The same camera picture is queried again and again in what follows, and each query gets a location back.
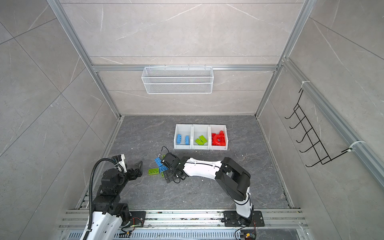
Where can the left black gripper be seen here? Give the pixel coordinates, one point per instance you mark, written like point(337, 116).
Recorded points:
point(137, 171)

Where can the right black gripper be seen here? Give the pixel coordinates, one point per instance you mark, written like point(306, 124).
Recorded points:
point(168, 176)

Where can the blue lego brick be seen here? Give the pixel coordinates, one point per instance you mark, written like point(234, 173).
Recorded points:
point(162, 169)
point(179, 139)
point(159, 162)

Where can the white three-compartment bin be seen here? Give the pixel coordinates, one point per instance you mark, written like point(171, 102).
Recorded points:
point(196, 130)

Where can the red lego brick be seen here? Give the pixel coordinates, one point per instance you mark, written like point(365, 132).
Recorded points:
point(213, 139)

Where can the red arch lego piece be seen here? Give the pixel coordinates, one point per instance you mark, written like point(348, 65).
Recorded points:
point(221, 139)

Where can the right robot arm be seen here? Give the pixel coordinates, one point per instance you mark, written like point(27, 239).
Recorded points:
point(231, 177)

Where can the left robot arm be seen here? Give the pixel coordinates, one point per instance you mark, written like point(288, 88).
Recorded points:
point(107, 214)

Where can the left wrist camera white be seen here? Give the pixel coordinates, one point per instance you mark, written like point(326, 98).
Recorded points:
point(119, 161)

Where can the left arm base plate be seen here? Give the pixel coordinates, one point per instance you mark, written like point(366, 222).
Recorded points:
point(135, 218)

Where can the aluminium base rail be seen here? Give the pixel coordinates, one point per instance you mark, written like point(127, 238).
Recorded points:
point(206, 224)

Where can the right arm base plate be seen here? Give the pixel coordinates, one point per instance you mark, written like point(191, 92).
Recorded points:
point(233, 219)

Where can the white wire mesh basket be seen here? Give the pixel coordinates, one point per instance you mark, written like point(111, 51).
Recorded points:
point(178, 80)

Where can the black wire hook rack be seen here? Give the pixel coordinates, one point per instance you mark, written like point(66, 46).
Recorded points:
point(315, 143)

